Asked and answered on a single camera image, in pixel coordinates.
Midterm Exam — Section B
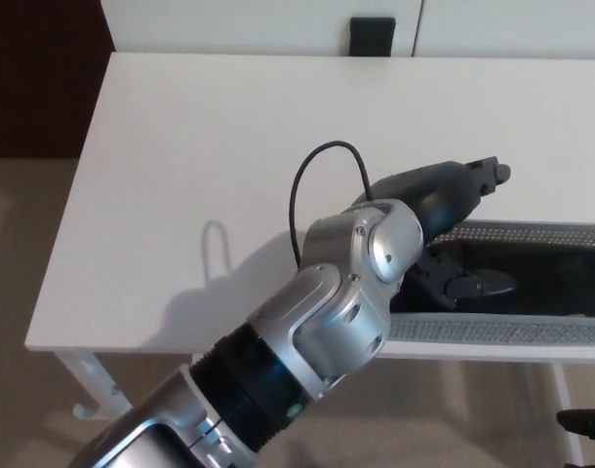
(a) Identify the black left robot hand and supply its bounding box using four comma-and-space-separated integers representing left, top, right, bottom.
350, 155, 518, 313

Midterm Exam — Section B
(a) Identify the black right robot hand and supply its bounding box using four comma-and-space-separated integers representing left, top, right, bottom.
555, 405, 595, 443

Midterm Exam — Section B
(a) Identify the black fabric pencil case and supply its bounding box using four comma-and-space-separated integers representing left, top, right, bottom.
389, 228, 595, 318

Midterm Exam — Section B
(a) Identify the grey perforated plastic basket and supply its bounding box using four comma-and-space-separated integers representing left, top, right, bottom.
382, 218, 595, 348

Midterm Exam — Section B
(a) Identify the dark maroon panel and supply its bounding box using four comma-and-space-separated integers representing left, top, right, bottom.
0, 0, 114, 160

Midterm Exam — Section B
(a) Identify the white table leg frame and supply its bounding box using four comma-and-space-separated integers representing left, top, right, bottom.
58, 350, 134, 421
552, 361, 585, 468

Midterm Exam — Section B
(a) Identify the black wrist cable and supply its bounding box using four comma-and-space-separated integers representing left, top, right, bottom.
288, 139, 375, 270

